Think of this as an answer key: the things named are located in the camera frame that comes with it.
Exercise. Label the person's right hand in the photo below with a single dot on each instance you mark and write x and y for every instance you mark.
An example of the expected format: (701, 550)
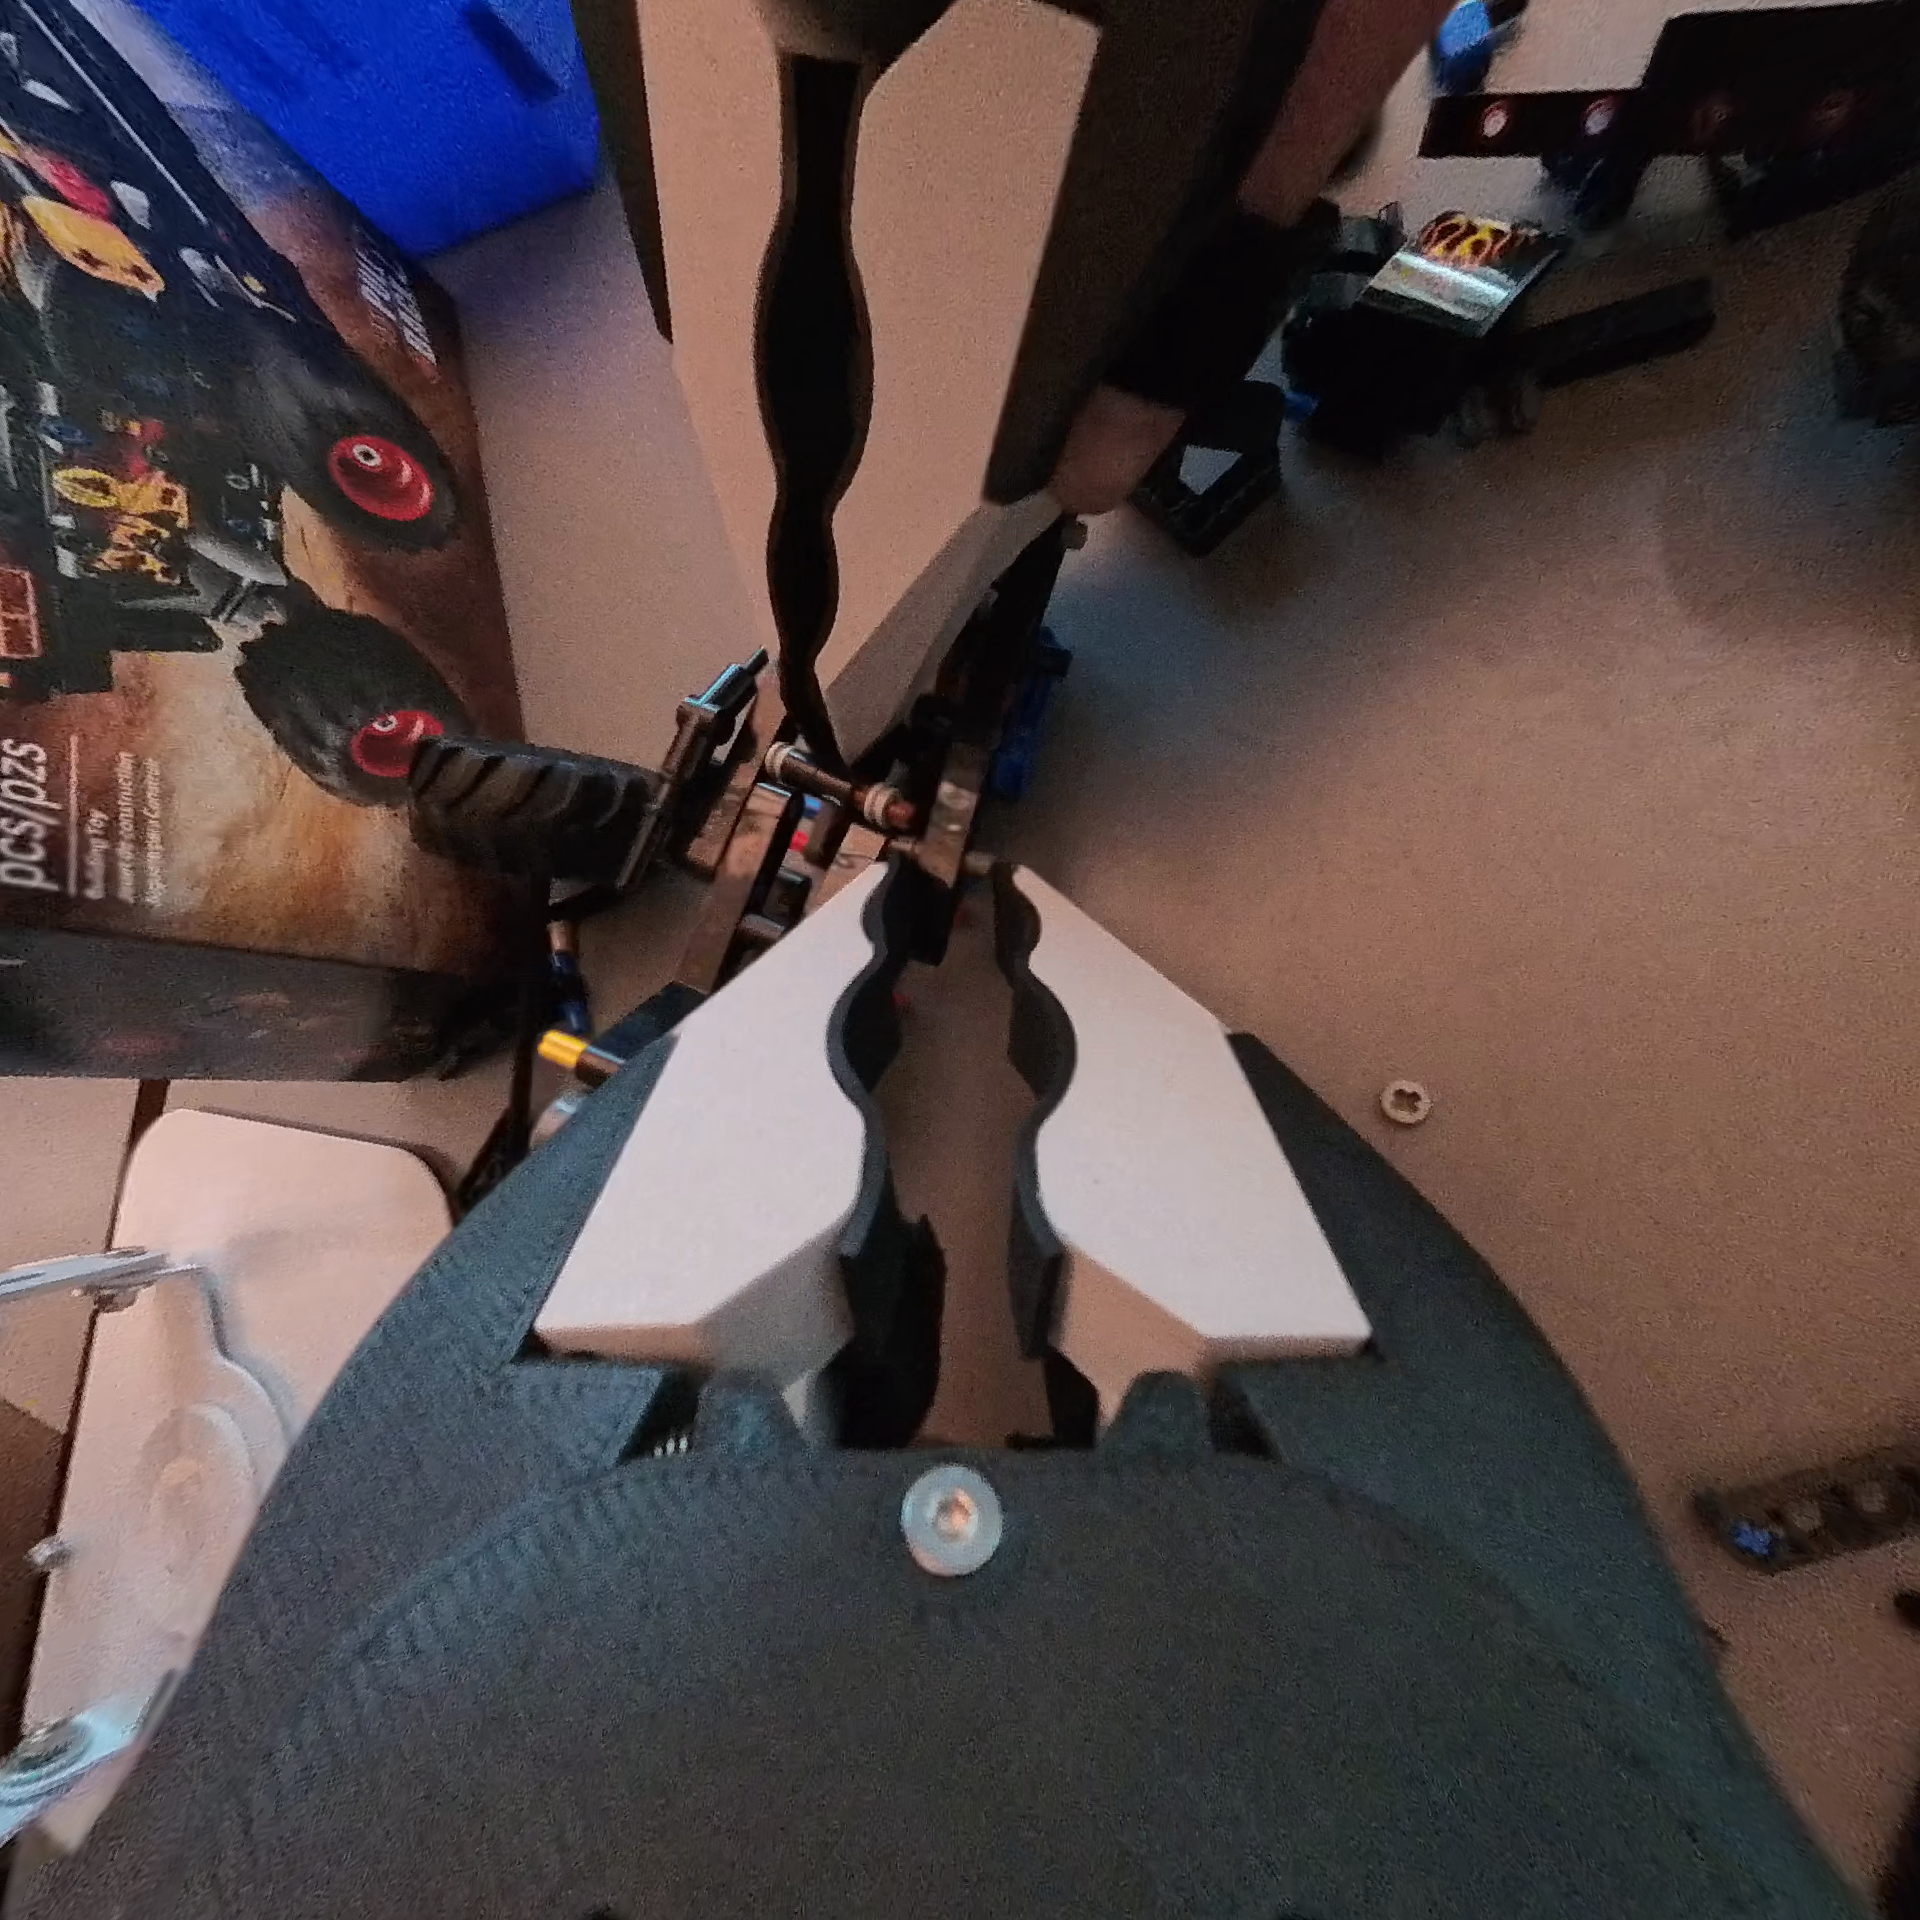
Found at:
(1336, 89)

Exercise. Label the black angled toy beam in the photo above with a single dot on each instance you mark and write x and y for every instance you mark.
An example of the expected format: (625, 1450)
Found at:
(1816, 1506)

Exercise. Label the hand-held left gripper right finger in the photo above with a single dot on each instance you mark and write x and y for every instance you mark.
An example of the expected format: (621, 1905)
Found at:
(1201, 1184)

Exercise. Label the small grey bush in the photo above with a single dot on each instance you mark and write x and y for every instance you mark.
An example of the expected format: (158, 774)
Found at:
(1407, 1103)

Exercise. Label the black beam with red pins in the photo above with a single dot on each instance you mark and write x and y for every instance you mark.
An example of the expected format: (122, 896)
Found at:
(1770, 105)

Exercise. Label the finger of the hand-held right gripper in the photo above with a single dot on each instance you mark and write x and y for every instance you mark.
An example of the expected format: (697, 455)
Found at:
(705, 224)
(960, 224)

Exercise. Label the black flame-print toy hood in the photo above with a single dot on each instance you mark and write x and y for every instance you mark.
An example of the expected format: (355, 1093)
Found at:
(1471, 285)

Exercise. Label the small blue toy piece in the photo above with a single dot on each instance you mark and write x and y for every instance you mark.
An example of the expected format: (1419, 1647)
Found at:
(1471, 38)

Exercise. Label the blue plastic bin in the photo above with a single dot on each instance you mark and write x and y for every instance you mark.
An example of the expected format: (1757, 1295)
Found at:
(390, 105)

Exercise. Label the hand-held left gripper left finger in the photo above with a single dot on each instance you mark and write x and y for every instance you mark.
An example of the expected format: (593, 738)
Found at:
(705, 1184)

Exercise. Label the toy truck set box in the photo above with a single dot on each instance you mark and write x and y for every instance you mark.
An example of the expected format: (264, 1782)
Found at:
(224, 600)

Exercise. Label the toy truck chassis with motor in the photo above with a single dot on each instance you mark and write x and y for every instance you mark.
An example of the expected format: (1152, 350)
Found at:
(960, 781)

